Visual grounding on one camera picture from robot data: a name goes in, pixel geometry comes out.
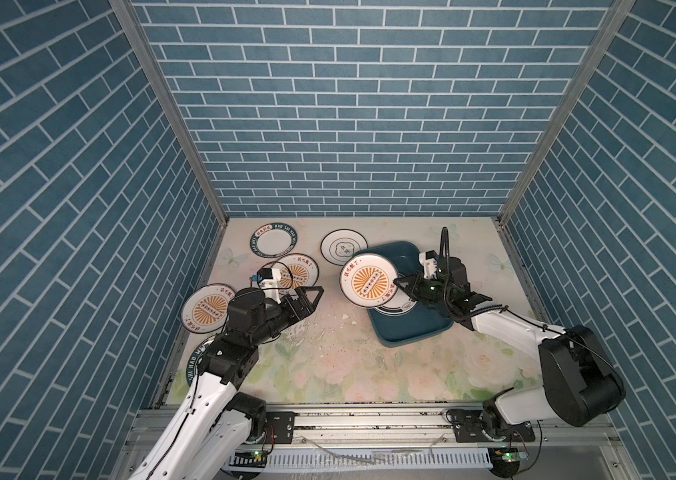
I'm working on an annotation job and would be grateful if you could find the aluminium rail frame front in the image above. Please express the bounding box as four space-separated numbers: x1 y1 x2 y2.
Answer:
109 401 639 480

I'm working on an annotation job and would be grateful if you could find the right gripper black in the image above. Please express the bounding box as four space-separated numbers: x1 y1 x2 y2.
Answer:
394 270 453 307

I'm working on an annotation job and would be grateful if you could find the black corrugated cable right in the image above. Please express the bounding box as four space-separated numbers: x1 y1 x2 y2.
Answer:
438 226 453 301

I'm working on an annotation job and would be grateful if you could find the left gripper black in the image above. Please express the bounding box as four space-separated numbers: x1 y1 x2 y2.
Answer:
248 286 324 350

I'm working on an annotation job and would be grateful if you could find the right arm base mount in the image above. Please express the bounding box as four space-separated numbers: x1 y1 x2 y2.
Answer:
444 409 536 443

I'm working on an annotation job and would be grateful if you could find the green red rim plate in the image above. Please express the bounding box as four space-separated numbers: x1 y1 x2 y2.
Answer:
374 290 417 316

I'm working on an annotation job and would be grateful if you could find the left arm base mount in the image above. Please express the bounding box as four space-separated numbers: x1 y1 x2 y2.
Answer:
264 411 296 445

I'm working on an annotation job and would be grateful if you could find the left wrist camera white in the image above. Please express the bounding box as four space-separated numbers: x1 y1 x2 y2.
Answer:
251 267 283 292

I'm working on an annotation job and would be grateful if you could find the orange sunburst plate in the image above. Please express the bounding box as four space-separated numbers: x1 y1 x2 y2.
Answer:
271 253 319 290
181 283 236 334
339 253 399 309

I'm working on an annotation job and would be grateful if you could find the teal plastic bin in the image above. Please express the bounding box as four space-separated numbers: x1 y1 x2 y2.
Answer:
362 241 454 348

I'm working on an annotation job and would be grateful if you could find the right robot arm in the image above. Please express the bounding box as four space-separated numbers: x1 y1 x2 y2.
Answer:
394 257 627 436

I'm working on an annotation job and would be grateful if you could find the white clover plate back centre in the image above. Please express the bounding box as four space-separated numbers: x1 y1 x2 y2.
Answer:
320 229 368 266

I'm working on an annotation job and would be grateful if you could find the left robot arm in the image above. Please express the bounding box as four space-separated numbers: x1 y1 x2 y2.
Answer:
131 286 324 479

